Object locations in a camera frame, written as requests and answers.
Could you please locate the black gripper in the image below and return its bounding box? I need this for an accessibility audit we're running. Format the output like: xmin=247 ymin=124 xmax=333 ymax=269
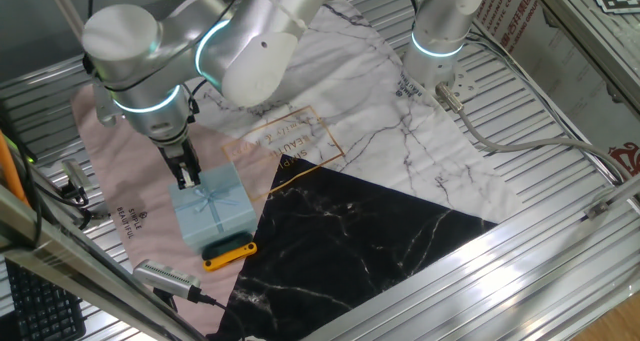
xmin=157 ymin=138 xmax=204 ymax=191

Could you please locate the light blue bow casing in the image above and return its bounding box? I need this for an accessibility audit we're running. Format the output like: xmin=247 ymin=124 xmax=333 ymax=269
xmin=168 ymin=161 xmax=259 ymax=252

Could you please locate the light blue inner gift box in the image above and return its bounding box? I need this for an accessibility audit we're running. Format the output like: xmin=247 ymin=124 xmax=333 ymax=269
xmin=182 ymin=216 xmax=259 ymax=256

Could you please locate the yellow and black tool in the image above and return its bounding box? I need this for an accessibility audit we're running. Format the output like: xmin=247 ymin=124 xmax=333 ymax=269
xmin=202 ymin=232 xmax=259 ymax=273

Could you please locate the orange tube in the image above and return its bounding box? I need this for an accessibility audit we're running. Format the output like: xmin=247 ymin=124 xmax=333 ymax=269
xmin=0 ymin=130 xmax=30 ymax=207

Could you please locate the black keyboard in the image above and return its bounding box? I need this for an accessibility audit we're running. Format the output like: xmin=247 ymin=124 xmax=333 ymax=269
xmin=4 ymin=260 xmax=86 ymax=341

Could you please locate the marble pink black tablecloth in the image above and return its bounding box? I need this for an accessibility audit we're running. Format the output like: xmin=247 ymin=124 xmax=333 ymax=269
xmin=69 ymin=0 xmax=526 ymax=341

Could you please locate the thin grey rod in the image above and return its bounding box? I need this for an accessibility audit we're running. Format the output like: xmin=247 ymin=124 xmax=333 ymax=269
xmin=42 ymin=0 xmax=90 ymax=47

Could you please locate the white panel with red print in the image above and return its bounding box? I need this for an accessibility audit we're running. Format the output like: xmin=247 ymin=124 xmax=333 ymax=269
xmin=469 ymin=0 xmax=640 ymax=182

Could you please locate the ribbed silver camera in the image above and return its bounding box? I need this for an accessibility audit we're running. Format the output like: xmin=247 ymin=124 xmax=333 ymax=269
xmin=132 ymin=259 xmax=202 ymax=302

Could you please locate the small silver camera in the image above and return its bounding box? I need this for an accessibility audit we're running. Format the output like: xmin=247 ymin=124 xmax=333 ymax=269
xmin=60 ymin=158 xmax=94 ymax=192

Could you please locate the black camera cable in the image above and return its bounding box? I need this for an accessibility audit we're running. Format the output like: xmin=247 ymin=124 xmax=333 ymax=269
xmin=187 ymin=285 xmax=249 ymax=341

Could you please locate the light grey arm cable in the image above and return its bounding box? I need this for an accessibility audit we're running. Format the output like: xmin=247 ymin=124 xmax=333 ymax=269
xmin=244 ymin=0 xmax=309 ymax=32

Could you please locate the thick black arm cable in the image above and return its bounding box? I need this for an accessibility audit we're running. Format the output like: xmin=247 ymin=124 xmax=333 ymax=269
xmin=82 ymin=0 xmax=209 ymax=130

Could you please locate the grey cable with metal connector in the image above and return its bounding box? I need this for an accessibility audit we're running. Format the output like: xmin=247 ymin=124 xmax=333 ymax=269
xmin=434 ymin=80 xmax=640 ymax=182

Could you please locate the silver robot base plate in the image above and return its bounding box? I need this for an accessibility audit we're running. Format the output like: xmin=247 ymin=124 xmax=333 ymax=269
xmin=424 ymin=63 xmax=479 ymax=105

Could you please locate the black base cable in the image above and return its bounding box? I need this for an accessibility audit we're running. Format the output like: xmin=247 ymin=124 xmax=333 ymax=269
xmin=464 ymin=28 xmax=640 ymax=192

